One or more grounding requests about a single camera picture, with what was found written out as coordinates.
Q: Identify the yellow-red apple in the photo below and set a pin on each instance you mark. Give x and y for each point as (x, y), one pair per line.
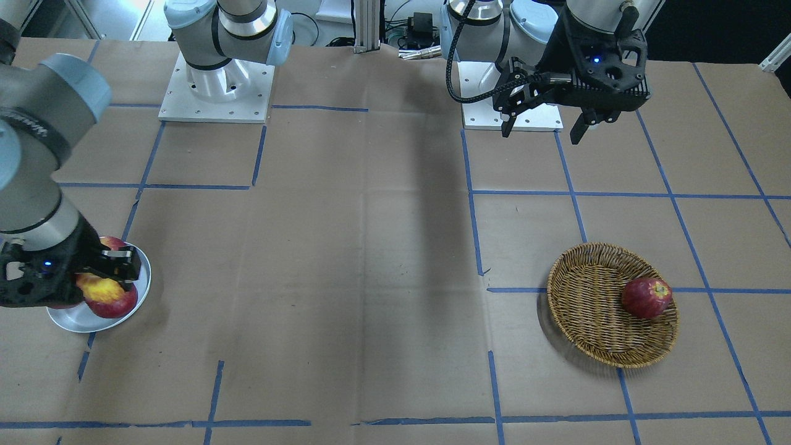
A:
(104, 290)

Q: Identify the dark red apple in basket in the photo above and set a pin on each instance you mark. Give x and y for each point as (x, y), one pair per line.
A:
(646, 297)

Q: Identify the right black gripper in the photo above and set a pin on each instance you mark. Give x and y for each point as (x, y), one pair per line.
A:
(75, 255)

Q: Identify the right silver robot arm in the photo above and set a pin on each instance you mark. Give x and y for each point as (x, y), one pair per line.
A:
(47, 110)

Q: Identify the light blue plate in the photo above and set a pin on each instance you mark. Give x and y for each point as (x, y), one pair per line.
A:
(81, 319)

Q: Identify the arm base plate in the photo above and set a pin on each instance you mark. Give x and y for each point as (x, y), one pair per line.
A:
(237, 93)
(482, 105)

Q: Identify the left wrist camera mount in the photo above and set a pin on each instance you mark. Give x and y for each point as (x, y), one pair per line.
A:
(608, 71)

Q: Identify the round wicker basket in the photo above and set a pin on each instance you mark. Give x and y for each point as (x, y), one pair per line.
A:
(584, 291)

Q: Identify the red apple on plate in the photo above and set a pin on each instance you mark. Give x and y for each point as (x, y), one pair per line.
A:
(117, 310)
(112, 243)

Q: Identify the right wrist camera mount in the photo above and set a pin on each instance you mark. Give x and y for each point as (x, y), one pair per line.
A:
(21, 285)

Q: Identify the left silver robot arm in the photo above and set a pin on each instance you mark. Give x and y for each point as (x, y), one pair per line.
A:
(516, 56)

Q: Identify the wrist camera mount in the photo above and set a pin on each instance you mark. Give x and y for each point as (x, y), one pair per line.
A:
(21, 285)
(608, 71)

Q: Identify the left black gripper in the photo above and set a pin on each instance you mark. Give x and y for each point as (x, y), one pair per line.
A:
(561, 48)

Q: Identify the aluminium frame post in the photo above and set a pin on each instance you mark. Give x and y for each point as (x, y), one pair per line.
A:
(367, 21)

